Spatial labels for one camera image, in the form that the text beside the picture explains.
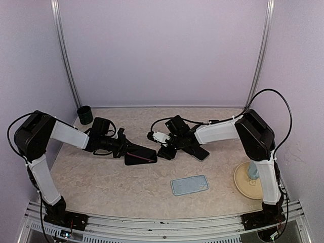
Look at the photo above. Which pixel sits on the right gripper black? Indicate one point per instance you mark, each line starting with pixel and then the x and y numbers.
pixel 165 154

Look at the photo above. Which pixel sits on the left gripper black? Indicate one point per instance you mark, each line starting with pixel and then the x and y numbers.
pixel 123 148

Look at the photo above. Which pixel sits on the black phone case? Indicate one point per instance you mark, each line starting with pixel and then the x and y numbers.
pixel 130 158

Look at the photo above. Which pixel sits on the dark phone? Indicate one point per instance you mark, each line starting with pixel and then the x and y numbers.
pixel 197 152
pixel 149 155

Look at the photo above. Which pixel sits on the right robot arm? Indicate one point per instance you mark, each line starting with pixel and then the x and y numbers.
pixel 257 139

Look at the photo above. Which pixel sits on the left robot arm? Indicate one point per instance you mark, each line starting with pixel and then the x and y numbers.
pixel 32 139

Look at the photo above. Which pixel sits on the light blue phone case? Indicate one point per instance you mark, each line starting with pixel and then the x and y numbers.
pixel 189 185

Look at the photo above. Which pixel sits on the black cylindrical cup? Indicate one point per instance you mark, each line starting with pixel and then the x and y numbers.
pixel 85 115

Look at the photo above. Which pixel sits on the light blue mug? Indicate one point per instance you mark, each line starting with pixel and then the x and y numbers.
pixel 253 171

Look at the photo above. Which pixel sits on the beige plate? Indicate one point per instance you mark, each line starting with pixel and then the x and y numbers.
pixel 249 188

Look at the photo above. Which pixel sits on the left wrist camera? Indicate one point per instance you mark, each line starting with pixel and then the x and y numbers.
pixel 119 134

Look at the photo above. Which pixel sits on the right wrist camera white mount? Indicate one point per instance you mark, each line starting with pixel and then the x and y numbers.
pixel 158 137

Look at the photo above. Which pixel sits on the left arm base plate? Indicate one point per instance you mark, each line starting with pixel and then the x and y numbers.
pixel 74 221

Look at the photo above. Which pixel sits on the front aluminium rail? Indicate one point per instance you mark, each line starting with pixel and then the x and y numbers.
pixel 228 228

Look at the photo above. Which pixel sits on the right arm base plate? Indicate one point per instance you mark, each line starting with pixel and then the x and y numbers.
pixel 260 219

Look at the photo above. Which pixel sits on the left aluminium frame post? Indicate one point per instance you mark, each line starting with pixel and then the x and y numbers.
pixel 64 53

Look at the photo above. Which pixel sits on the aluminium frame post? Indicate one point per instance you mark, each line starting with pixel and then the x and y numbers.
pixel 64 53
pixel 262 50

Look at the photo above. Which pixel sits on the right aluminium frame post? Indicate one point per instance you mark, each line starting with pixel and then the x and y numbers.
pixel 262 50

